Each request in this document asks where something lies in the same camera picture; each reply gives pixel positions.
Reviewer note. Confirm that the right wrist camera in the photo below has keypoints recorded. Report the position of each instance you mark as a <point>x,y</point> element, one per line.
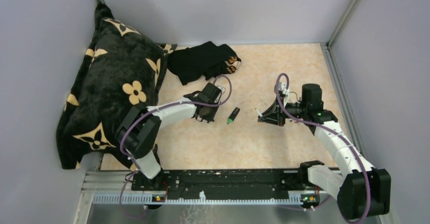
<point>284,92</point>

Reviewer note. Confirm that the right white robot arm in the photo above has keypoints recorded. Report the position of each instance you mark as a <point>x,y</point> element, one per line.
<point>360,188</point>

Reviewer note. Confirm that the black green highlighter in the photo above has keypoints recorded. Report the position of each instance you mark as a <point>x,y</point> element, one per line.
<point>233,115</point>

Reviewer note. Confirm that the black floral plush pillow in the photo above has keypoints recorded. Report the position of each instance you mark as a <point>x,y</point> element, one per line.
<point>121,68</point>

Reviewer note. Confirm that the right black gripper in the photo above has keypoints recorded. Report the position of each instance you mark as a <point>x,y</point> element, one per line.
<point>274,115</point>

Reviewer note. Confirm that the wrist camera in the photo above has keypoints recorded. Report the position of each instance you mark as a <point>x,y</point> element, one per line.
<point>222,89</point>
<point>284,92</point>

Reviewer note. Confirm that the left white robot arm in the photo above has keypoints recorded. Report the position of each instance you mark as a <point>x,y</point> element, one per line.
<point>139,129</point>

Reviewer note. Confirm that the black folded cloth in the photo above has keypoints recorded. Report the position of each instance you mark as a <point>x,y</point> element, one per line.
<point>208,60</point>

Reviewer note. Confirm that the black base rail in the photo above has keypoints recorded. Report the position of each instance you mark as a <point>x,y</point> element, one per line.
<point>228,186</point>

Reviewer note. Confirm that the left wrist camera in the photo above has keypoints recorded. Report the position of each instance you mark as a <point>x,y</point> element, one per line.
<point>222,89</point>

